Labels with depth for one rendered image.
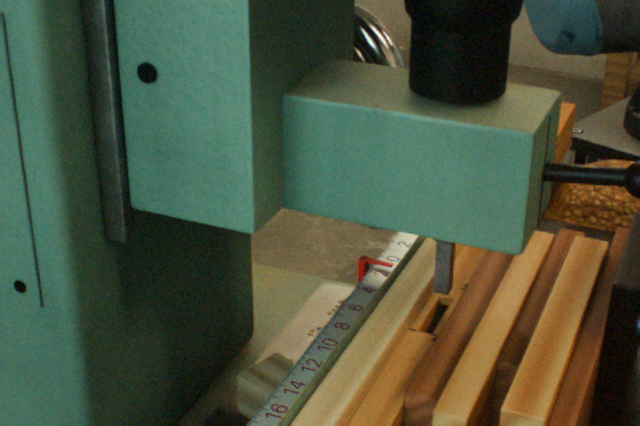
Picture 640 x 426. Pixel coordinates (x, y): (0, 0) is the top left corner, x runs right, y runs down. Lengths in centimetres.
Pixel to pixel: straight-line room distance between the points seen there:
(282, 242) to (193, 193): 209
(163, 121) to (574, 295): 24
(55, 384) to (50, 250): 9
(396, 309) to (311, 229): 213
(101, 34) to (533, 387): 28
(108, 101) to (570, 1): 62
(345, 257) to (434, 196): 204
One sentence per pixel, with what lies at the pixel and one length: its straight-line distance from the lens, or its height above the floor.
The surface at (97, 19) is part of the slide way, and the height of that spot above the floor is 111.
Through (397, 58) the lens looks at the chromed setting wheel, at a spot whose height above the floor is 105.
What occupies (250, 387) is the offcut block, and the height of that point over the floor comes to 83.
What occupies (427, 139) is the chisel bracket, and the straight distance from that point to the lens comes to 50.
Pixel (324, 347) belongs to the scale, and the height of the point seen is 96.
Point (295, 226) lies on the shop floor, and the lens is 269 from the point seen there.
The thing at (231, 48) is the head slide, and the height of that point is 110.
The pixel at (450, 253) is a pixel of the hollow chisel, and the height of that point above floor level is 98.
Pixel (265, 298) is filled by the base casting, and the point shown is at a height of 80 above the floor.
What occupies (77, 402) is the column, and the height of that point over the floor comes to 89.
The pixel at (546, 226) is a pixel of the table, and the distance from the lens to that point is 77.
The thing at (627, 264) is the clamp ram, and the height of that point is 100.
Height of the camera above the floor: 125
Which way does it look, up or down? 26 degrees down
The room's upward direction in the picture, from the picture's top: straight up
